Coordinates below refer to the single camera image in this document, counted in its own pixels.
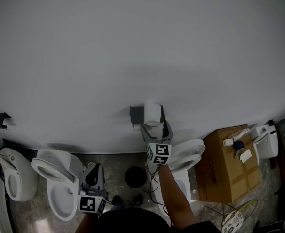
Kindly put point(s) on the white toilet with raised lid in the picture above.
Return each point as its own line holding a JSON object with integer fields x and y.
{"x": 188, "y": 149}

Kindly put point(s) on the white boxy smart toilet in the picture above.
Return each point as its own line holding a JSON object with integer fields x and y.
{"x": 268, "y": 144}

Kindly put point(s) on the small white round floor fixture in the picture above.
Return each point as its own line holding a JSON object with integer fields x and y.
{"x": 91, "y": 165}

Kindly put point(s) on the person's black shirt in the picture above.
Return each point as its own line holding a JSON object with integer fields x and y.
{"x": 137, "y": 221}

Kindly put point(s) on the person's left forearm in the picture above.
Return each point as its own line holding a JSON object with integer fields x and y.
{"x": 86, "y": 223}

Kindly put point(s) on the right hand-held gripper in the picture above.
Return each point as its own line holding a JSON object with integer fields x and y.
{"x": 159, "y": 153}

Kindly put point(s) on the white rounded smart toilet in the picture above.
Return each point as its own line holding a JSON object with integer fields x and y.
{"x": 23, "y": 173}

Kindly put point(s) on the floral seat cushion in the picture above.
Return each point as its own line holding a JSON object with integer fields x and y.
{"x": 232, "y": 221}

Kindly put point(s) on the person's left black shoe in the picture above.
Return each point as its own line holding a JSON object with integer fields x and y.
{"x": 117, "y": 200}

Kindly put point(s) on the large brown cardboard box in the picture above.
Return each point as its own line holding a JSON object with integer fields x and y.
{"x": 225, "y": 173}

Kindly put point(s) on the person's black shoe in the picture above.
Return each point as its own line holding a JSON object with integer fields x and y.
{"x": 117, "y": 200}
{"x": 138, "y": 200}

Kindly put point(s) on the person's right black shoe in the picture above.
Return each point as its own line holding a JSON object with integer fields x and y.
{"x": 138, "y": 200}

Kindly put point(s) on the white long packet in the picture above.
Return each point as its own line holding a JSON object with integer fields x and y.
{"x": 240, "y": 133}

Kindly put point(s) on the black mesh waste bin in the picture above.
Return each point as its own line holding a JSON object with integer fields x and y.
{"x": 135, "y": 177}

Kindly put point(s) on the white toilet with tank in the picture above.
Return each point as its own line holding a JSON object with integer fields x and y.
{"x": 60, "y": 159}

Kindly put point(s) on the person's right forearm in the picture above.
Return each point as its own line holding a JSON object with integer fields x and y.
{"x": 174, "y": 195}

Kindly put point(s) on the small white box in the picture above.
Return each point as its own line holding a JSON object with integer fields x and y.
{"x": 227, "y": 142}

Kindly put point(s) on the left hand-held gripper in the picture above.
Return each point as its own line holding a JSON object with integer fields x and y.
{"x": 91, "y": 203}

